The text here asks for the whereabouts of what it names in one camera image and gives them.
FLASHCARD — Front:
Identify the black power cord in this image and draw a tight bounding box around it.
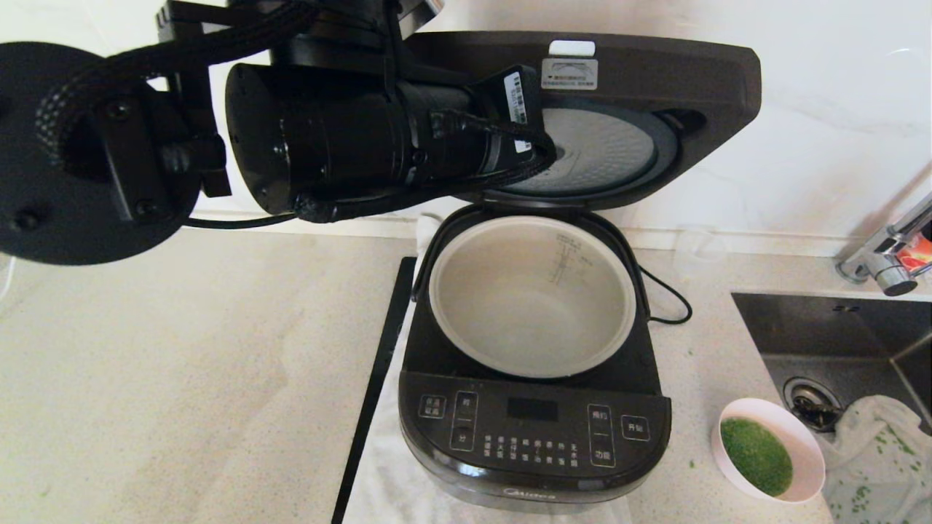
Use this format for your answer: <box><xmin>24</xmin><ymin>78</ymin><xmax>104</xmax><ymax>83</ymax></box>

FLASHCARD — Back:
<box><xmin>637</xmin><ymin>266</ymin><xmax>692</xmax><ymax>326</ymax></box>

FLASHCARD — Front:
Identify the black rice cooker body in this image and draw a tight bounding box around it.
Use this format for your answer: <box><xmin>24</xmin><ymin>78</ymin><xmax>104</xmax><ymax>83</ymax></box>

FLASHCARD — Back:
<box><xmin>398</xmin><ymin>204</ymin><xmax>672</xmax><ymax>514</ymax></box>

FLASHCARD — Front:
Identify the clear measuring cup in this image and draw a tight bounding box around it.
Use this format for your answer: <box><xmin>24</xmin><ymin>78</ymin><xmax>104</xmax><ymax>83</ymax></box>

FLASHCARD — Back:
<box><xmin>671</xmin><ymin>224</ymin><xmax>727</xmax><ymax>281</ymax></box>

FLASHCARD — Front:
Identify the black rice cooker lid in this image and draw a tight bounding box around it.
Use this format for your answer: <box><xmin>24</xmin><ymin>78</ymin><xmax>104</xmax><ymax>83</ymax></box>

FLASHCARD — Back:
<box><xmin>404</xmin><ymin>31</ymin><xmax>763</xmax><ymax>212</ymax></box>

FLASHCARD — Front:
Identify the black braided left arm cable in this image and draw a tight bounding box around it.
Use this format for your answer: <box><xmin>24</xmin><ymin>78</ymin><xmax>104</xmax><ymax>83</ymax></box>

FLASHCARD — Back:
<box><xmin>36</xmin><ymin>0</ymin><xmax>321</xmax><ymax>157</ymax></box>

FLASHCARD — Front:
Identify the sink drain strainer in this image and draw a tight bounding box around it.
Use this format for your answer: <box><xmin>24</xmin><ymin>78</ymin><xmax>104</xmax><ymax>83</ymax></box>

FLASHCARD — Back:
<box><xmin>783</xmin><ymin>376</ymin><xmax>844</xmax><ymax>432</ymax></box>

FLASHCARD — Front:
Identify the red orange packet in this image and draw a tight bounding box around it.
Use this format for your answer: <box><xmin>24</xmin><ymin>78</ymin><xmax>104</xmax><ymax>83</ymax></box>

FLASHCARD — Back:
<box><xmin>894</xmin><ymin>233</ymin><xmax>932</xmax><ymax>276</ymax></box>

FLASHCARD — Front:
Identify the black flat strip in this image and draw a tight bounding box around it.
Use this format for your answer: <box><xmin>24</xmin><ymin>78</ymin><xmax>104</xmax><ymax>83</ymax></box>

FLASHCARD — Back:
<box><xmin>331</xmin><ymin>256</ymin><xmax>418</xmax><ymax>524</ymax></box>

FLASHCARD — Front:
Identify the white towel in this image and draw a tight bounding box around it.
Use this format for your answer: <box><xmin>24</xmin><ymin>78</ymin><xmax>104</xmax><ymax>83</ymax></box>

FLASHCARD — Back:
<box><xmin>342</xmin><ymin>213</ymin><xmax>633</xmax><ymax>524</ymax></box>

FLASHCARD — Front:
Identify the chrome faucet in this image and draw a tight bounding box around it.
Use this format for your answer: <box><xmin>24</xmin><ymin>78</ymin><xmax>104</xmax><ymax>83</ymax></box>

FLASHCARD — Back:
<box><xmin>835</xmin><ymin>191</ymin><xmax>932</xmax><ymax>297</ymax></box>

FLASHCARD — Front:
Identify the steel sink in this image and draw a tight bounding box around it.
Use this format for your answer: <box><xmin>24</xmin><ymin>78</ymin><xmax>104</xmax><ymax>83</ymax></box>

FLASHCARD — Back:
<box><xmin>730</xmin><ymin>291</ymin><xmax>932</xmax><ymax>524</ymax></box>

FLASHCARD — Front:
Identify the grey inner pot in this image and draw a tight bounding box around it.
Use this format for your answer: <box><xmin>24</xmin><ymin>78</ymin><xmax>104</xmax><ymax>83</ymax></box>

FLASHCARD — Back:
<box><xmin>428</xmin><ymin>215</ymin><xmax>638</xmax><ymax>380</ymax></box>

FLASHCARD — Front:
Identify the chopped green food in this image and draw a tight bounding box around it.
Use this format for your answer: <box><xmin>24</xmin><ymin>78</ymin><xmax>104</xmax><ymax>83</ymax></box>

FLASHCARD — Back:
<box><xmin>720</xmin><ymin>417</ymin><xmax>794</xmax><ymax>498</ymax></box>

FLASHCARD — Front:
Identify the white cloth with green bits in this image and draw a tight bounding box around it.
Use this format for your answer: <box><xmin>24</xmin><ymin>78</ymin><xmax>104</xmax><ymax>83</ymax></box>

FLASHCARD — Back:
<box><xmin>819</xmin><ymin>394</ymin><xmax>932</xmax><ymax>524</ymax></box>

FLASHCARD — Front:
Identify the pink bowl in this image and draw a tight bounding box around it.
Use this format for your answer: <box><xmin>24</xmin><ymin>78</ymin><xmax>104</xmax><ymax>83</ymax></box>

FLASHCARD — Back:
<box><xmin>711</xmin><ymin>397</ymin><xmax>827</xmax><ymax>504</ymax></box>

